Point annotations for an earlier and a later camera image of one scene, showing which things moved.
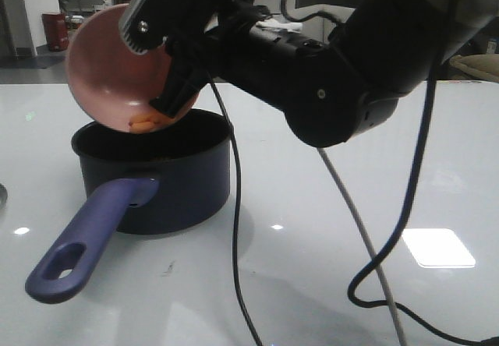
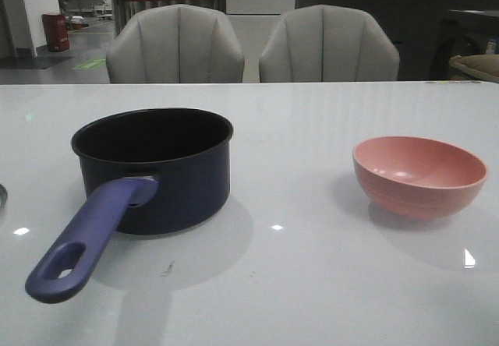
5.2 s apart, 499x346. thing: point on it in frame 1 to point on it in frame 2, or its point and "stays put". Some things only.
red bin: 56,30 stays put
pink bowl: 115,84 to 418,178
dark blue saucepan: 171,180 stays put
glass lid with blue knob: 3,195 stays put
